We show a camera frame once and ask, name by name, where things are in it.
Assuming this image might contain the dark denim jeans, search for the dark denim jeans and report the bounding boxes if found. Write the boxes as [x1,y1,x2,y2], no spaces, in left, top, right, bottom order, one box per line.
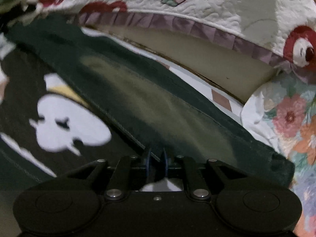
[0,13,296,191]

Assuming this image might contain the white bear print quilt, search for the white bear print quilt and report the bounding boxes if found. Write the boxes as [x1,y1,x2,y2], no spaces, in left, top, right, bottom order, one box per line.
[36,0,315,84]

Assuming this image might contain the floral pastel quilt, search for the floral pastel quilt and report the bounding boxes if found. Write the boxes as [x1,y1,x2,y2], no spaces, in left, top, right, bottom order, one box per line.
[241,73,315,236]

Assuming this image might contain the folded grey clothes stack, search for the folded grey clothes stack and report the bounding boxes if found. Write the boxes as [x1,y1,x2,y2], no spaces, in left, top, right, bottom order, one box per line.
[1,0,41,32]

